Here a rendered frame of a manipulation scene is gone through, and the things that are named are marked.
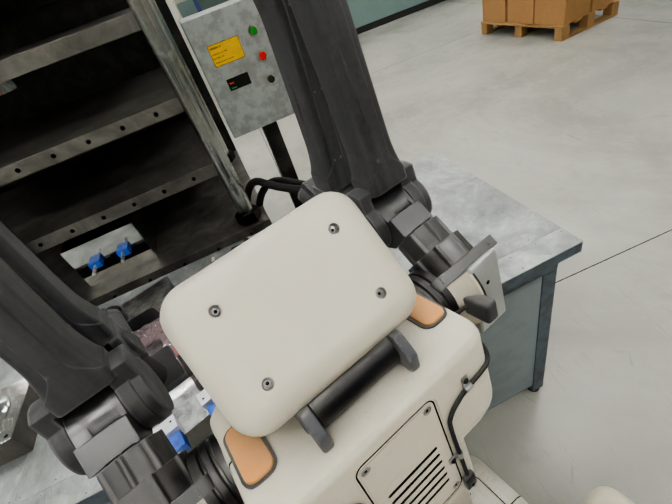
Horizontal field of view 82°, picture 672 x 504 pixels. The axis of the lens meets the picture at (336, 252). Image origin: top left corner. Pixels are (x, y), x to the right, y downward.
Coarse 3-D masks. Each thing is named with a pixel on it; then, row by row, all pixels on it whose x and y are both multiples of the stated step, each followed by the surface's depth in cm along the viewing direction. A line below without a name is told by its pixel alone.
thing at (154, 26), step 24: (144, 0) 107; (144, 24) 110; (168, 48) 115; (168, 72) 118; (192, 96) 124; (192, 120) 128; (216, 144) 134; (216, 168) 139; (240, 192) 146; (240, 216) 152
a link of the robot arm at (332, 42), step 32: (288, 0) 44; (320, 0) 41; (320, 32) 43; (352, 32) 44; (320, 64) 46; (352, 64) 45; (352, 96) 46; (352, 128) 49; (384, 128) 50; (352, 160) 53; (384, 160) 51; (352, 192) 54; (384, 192) 53; (416, 192) 55; (384, 224) 53
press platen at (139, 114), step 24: (96, 96) 172; (120, 96) 156; (144, 96) 143; (168, 96) 132; (24, 120) 176; (48, 120) 160; (72, 120) 146; (96, 120) 135; (120, 120) 126; (144, 120) 128; (0, 144) 149; (24, 144) 138; (48, 144) 127; (72, 144) 125; (96, 144) 127; (0, 168) 121; (24, 168) 123
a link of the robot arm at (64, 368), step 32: (0, 288) 33; (0, 320) 34; (32, 320) 35; (0, 352) 34; (32, 352) 36; (64, 352) 37; (96, 352) 41; (128, 352) 44; (32, 384) 37; (64, 384) 38; (96, 384) 39; (128, 384) 42; (160, 384) 48; (32, 416) 38; (160, 416) 44; (64, 448) 39
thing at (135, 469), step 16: (160, 432) 42; (144, 448) 39; (160, 448) 40; (112, 464) 38; (128, 464) 38; (144, 464) 38; (160, 464) 39; (176, 464) 39; (112, 480) 37; (128, 480) 37; (144, 480) 37; (160, 480) 37; (176, 480) 38; (192, 480) 39; (208, 480) 37; (112, 496) 37; (128, 496) 36; (144, 496) 36; (160, 496) 37; (176, 496) 37; (192, 496) 37
